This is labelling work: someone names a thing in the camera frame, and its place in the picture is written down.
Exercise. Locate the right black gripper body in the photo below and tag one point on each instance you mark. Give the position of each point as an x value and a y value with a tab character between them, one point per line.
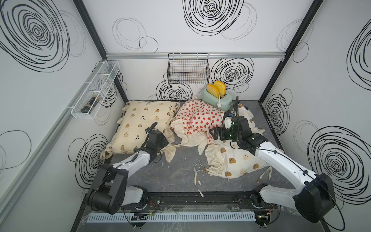
225	134

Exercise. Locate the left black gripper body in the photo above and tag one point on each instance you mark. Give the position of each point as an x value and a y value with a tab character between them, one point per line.
163	142

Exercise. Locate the cream bear pillow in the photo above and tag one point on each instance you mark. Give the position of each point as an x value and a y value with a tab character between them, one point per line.
137	117

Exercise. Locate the strawberry print pillow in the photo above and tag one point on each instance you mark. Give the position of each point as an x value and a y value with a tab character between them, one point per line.
192	124

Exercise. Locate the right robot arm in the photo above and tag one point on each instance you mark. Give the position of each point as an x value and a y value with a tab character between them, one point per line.
313	195

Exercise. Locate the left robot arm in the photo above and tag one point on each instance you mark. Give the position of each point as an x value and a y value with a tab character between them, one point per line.
109	190

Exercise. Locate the mint green toaster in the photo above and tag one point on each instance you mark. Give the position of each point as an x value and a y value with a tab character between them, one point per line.
223	103

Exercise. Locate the cream bear pillowcase right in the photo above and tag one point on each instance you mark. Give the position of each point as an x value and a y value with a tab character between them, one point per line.
227	160

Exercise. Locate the rear yellow toast slice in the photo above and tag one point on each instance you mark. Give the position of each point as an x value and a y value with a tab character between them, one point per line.
221	87

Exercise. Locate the yellow toast slice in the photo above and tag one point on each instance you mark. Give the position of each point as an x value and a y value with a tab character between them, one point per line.
211	89
221	87

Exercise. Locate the front yellow toast slice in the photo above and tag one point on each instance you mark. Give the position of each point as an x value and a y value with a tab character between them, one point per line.
211	89

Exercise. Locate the dark item in shelf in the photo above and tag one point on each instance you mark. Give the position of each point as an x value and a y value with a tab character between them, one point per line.
92	102

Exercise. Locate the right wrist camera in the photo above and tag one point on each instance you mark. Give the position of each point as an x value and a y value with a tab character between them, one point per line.
227	120

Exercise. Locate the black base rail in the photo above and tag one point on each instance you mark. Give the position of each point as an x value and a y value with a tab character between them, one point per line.
157	200

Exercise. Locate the white wire shelf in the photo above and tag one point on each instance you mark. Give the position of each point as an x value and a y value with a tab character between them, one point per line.
101	85

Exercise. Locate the black wire basket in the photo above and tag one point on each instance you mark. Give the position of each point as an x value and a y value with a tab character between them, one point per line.
188	68

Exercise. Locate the white slotted cable duct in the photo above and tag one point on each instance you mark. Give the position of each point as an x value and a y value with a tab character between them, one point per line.
172	217

